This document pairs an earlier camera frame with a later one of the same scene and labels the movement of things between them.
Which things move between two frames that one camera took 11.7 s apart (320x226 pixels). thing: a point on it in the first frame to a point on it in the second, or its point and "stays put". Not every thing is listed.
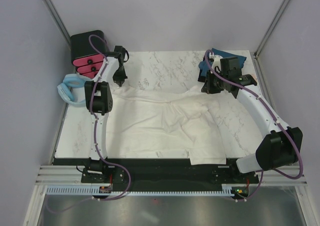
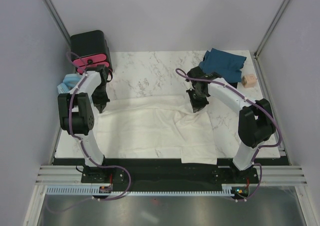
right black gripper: (208, 87) to (196, 106)
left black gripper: (120, 80) to (100, 104)
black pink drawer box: (88, 51) stays put
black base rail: (153, 171) stays put
